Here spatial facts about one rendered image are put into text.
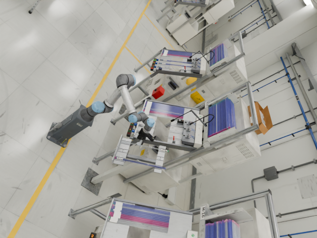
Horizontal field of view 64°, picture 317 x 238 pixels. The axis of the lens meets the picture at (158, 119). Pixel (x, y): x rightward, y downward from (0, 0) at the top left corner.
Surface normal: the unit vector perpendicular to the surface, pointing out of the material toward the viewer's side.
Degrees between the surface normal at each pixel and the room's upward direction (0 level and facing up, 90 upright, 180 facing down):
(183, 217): 45
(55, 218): 0
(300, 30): 90
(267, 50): 90
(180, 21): 90
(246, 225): 90
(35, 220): 0
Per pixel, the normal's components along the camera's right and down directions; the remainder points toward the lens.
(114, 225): 0.07, -0.73
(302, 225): -0.65, -0.63
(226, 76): -0.16, 0.66
